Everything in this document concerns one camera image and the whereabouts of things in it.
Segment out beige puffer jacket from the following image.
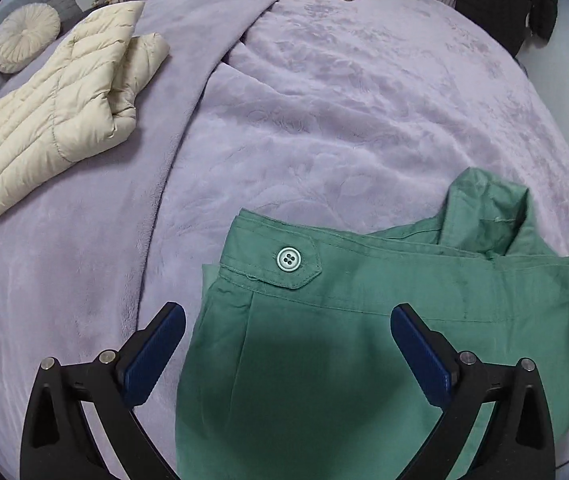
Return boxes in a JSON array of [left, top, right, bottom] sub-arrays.
[[0, 1, 171, 235]]

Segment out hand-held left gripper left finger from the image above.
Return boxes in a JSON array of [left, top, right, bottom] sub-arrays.
[[19, 301, 186, 480]]

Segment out black hanging clothes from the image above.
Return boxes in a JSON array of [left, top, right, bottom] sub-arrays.
[[455, 0, 560, 58]]

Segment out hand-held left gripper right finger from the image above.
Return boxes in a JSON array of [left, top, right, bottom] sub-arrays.
[[391, 302, 556, 480]]

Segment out green button-up shirt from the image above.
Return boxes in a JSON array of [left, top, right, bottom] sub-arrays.
[[174, 166, 569, 480]]

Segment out purple plush blanket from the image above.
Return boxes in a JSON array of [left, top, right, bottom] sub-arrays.
[[0, 0, 569, 480]]

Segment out round beige pleated cushion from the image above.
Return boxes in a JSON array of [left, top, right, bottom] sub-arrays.
[[0, 3, 62, 74]]

